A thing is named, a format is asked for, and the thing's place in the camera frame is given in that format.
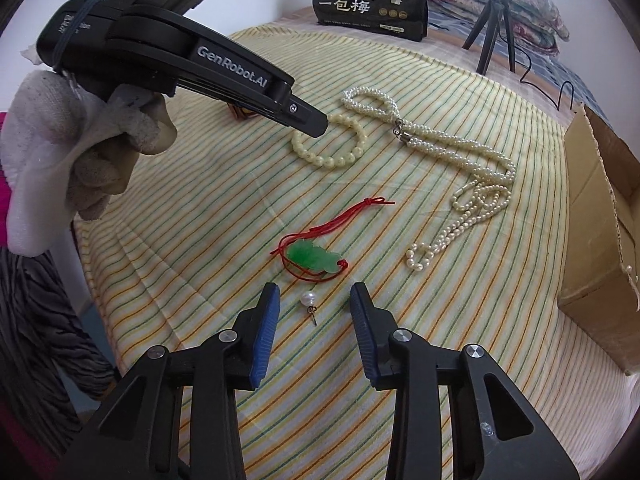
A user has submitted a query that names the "cardboard box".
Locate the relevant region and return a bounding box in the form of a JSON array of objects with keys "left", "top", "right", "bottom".
[{"left": 557, "top": 102, "right": 640, "bottom": 376}]

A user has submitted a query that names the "blue plaid bed sheet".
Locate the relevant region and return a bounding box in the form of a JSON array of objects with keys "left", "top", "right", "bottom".
[{"left": 427, "top": 0, "right": 586, "bottom": 111}]

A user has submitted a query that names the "person's left hand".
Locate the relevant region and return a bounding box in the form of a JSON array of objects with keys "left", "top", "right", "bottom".
[{"left": 0, "top": 47, "right": 179, "bottom": 254}]

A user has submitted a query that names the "person's left forearm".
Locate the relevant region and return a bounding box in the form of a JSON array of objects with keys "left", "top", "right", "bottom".
[{"left": 0, "top": 110, "right": 25, "bottom": 248}]

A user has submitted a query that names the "black power cable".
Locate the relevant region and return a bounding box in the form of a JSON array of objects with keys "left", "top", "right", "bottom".
[{"left": 515, "top": 42, "right": 583, "bottom": 111}]

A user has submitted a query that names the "black snack bag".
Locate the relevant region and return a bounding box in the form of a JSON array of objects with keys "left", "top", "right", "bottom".
[{"left": 311, "top": 0, "right": 430, "bottom": 41}]

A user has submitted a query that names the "black tripod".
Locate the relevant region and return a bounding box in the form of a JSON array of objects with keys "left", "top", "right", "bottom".
[{"left": 462, "top": 0, "right": 518, "bottom": 76}]

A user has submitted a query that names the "twisted pearl necklace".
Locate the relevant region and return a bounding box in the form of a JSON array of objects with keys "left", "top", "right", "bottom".
[{"left": 342, "top": 86, "right": 517, "bottom": 196}]

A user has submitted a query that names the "grey striped cloth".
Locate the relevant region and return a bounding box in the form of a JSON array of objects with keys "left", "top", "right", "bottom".
[{"left": 0, "top": 240, "right": 121, "bottom": 461}]

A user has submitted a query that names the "green jade pendant red cord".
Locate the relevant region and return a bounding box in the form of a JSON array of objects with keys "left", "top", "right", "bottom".
[{"left": 270, "top": 197, "right": 396, "bottom": 279}]

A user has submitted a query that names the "floral pillow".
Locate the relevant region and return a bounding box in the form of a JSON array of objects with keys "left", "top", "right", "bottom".
[{"left": 510, "top": 7, "right": 571, "bottom": 56}]

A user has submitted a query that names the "pearl earring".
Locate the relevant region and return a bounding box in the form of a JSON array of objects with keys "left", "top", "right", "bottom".
[
  {"left": 299, "top": 292, "right": 321, "bottom": 326},
  {"left": 624, "top": 264, "right": 640, "bottom": 313}
]

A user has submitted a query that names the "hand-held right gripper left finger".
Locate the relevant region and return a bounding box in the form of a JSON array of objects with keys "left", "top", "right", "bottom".
[{"left": 50, "top": 282, "right": 282, "bottom": 480}]

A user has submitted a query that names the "cream bead bracelet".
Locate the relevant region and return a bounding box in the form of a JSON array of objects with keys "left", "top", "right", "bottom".
[{"left": 291, "top": 110, "right": 369, "bottom": 169}]

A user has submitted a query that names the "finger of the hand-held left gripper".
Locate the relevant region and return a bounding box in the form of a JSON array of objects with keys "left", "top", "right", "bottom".
[{"left": 174, "top": 84, "right": 332, "bottom": 139}]

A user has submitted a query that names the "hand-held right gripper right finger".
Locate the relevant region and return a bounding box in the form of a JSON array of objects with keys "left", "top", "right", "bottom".
[{"left": 349, "top": 282, "right": 583, "bottom": 480}]

